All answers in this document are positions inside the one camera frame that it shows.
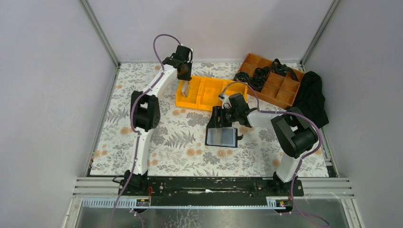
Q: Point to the black rolled tie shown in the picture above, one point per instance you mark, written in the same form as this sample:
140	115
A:
262	72

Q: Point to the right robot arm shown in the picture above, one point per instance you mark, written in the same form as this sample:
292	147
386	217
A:
296	133

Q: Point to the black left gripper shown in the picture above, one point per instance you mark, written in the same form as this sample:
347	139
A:
184	72

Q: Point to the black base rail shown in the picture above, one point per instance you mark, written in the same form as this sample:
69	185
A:
209	192

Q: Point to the blue yellow rolled tie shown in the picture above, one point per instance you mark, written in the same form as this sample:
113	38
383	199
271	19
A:
241	77

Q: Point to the black cloth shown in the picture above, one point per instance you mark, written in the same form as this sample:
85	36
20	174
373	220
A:
310	99

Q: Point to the dark green rolled tie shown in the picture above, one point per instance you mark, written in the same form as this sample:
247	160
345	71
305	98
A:
283	69

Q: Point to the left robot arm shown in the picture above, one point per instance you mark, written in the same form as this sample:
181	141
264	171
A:
145	112

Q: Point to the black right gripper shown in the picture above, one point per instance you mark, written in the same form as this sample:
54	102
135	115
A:
218	117

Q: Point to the black leather card holder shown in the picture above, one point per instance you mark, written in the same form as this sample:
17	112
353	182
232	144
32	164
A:
223	137

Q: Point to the yellow plastic divided bin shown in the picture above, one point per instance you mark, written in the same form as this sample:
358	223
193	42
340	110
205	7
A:
203	93

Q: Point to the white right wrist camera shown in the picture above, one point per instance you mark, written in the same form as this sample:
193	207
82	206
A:
225	101

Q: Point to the dark floral rolled tie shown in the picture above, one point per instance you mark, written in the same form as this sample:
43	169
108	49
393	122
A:
256	83

